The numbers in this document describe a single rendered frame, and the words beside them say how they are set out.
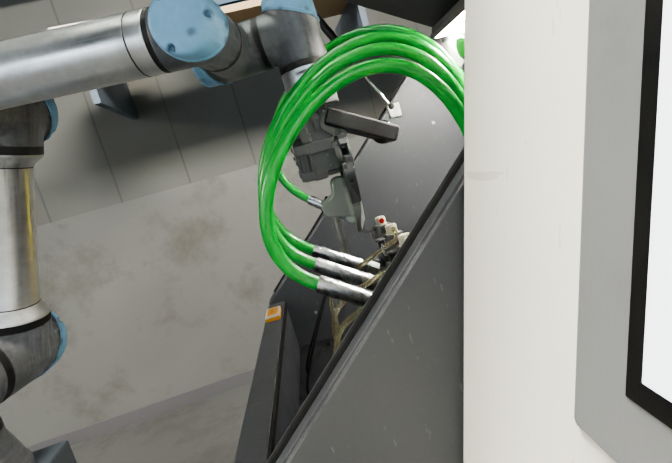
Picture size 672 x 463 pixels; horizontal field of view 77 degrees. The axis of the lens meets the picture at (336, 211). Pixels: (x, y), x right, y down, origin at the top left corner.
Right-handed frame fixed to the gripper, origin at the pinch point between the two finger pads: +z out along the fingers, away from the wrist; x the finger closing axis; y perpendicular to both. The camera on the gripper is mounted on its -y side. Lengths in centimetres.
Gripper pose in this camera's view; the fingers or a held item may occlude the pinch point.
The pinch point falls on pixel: (362, 221)
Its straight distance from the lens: 66.1
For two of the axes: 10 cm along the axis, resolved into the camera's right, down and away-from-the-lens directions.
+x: 0.8, 1.2, -9.9
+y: -9.6, 2.8, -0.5
